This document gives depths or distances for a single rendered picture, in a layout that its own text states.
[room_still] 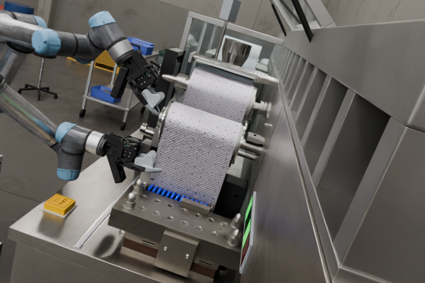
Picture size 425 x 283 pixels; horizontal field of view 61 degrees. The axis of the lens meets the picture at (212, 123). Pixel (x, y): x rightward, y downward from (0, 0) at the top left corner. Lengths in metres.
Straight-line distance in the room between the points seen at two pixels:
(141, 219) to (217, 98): 0.54
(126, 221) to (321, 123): 0.68
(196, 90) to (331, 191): 0.97
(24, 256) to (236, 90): 0.86
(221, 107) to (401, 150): 1.11
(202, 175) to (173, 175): 0.10
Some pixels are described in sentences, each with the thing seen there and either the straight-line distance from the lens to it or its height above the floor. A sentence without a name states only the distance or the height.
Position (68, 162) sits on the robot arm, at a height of 1.03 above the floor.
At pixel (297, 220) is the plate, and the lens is 0.47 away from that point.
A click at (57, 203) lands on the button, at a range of 1.27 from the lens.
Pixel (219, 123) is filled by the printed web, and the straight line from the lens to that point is 1.16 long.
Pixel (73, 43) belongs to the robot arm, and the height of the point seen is 1.41.
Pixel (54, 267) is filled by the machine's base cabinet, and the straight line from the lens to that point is 1.20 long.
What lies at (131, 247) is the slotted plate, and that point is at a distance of 1.15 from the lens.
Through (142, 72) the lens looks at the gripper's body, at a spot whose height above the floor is 1.38.
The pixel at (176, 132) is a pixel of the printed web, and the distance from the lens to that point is 1.16.
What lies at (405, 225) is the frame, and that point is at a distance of 0.32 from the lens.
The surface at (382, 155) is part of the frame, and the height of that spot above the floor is 1.55.
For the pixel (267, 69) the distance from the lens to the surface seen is 2.13.
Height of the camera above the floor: 1.61
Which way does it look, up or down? 16 degrees down
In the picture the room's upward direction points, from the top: 17 degrees clockwise
